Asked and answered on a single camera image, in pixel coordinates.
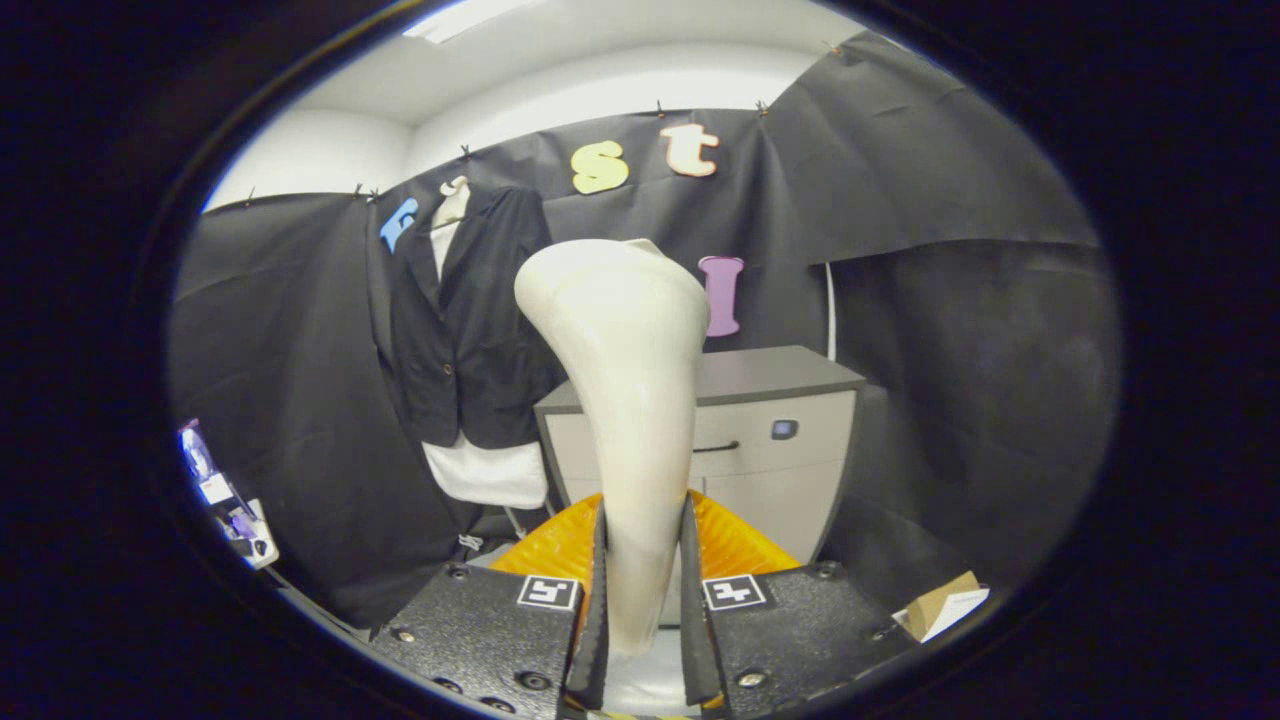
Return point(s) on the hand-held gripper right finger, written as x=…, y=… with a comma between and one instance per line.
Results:
x=697, y=650

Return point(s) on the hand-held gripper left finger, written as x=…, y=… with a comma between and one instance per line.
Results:
x=592, y=650

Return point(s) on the white shirt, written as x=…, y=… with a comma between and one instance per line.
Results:
x=490, y=475

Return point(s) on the white garment steamer head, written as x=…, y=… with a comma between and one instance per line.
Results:
x=630, y=400

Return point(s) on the black suit jacket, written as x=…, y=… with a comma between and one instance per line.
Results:
x=480, y=340

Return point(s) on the white clothes hanger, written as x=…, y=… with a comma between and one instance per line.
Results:
x=455, y=205

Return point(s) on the grey cabinet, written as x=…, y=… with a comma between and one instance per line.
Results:
x=780, y=490

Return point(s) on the small cabinet display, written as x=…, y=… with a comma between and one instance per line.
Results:
x=784, y=430

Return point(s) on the brown cardboard box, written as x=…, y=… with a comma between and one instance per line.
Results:
x=935, y=597

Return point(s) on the white paper sheet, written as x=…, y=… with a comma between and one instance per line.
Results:
x=960, y=612

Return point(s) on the black backdrop cloth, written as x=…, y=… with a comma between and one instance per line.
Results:
x=950, y=380

